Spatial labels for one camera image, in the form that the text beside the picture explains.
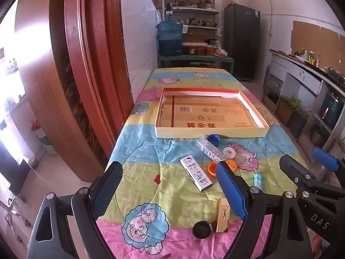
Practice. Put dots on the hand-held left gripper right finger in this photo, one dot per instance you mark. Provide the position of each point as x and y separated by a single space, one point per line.
231 191

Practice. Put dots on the green table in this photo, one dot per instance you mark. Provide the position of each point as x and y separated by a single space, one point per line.
194 58

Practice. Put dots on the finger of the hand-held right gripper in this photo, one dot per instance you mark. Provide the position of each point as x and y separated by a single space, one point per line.
324 159
293 168

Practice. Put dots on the light blue tube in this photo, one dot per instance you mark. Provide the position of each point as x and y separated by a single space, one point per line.
258 180

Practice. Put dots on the printed cartoon blanket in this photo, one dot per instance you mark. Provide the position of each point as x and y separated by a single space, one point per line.
167 172

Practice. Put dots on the metal shelf unit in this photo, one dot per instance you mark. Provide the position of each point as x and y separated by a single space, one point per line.
199 12

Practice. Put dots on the brown wooden door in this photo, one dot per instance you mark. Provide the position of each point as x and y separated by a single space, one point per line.
89 59

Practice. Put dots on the potted plants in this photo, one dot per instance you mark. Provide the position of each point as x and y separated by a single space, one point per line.
291 110

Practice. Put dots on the brown cardboard carton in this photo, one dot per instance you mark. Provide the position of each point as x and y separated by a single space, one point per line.
194 37

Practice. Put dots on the green canister with red top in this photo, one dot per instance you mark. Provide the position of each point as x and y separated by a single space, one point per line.
43 139

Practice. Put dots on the office chair base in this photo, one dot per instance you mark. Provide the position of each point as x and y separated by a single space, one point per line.
14 215

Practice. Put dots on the clear glitter bottle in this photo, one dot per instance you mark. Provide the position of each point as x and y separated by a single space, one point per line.
210 148

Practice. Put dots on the blue water jug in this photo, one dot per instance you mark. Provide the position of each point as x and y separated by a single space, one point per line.
169 37

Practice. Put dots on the white cartoon rectangular case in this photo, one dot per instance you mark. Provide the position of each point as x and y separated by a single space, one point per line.
195 172

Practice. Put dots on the black bottle cap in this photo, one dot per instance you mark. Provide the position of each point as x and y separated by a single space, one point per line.
201 229

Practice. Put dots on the kitchen counter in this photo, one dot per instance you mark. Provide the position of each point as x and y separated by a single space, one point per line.
296 78

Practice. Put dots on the dark teal appliance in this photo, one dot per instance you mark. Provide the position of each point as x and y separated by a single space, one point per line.
331 106

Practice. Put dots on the printed orange bottle cap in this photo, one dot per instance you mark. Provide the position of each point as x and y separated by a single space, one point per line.
231 165

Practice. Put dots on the cardboard wall sheet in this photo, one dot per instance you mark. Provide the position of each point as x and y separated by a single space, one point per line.
315 39

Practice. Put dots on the plastic bag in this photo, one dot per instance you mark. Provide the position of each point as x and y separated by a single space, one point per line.
221 50

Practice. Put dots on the dark refrigerator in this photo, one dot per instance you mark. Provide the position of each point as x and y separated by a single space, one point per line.
241 40

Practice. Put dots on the blue bottle cap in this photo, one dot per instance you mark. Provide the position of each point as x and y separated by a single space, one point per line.
213 139

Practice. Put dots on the gold lipstick box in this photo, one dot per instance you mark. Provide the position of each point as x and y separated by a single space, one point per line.
223 218

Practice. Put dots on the shallow orange-rimmed cardboard box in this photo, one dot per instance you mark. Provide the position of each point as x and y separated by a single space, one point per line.
204 113

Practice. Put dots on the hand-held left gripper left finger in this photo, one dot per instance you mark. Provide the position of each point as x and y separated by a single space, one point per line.
106 191

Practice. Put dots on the white bottle cap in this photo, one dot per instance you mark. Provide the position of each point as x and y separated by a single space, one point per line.
229 152

